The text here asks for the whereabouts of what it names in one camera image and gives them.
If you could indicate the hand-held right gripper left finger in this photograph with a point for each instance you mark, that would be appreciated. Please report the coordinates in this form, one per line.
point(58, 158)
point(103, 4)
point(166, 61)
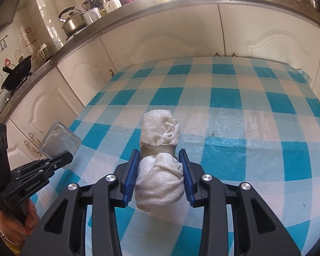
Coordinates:
point(130, 177)

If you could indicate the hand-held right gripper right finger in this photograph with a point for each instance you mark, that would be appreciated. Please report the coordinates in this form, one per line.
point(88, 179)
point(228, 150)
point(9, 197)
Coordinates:
point(186, 177)

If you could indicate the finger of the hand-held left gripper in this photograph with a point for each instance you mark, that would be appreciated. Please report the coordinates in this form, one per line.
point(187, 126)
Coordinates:
point(61, 160)

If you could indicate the clear plastic packet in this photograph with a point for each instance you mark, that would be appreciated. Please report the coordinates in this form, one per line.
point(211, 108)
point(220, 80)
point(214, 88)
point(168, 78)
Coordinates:
point(60, 138)

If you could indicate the white cloth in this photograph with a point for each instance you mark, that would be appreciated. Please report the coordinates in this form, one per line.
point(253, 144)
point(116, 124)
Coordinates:
point(160, 130)

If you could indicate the person's left hand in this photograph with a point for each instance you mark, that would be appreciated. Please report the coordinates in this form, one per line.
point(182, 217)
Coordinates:
point(30, 218)

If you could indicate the blue checkered tablecloth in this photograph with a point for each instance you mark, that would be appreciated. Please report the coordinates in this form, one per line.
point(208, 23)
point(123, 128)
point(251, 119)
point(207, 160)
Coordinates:
point(229, 138)

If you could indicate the black wok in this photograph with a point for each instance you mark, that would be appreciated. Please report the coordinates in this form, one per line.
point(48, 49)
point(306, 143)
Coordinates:
point(18, 70)

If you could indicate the steel kettle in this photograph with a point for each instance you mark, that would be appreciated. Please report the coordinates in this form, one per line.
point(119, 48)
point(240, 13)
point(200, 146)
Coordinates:
point(73, 24)

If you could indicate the white kitchen cabinet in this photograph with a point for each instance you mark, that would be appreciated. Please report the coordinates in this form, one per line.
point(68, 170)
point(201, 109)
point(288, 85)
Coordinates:
point(176, 32)

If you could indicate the white mug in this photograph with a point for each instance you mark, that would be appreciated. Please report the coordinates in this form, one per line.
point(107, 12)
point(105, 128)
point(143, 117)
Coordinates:
point(112, 5)
point(92, 16)

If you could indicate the cartoon wall sticker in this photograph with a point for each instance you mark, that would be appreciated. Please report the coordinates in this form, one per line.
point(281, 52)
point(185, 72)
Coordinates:
point(8, 62)

